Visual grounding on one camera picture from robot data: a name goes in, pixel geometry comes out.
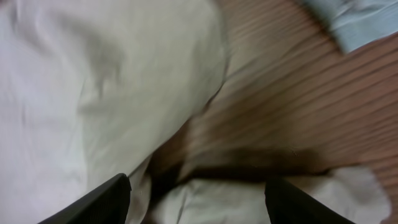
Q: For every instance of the folded light blue jeans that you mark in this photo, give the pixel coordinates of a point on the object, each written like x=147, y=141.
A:
x=355, y=23

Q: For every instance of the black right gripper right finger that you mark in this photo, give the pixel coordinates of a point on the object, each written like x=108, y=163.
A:
x=287, y=204

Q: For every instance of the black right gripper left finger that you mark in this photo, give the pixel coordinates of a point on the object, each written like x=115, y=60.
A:
x=106, y=204

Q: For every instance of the beige khaki shorts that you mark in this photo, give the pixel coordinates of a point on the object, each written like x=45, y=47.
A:
x=199, y=103

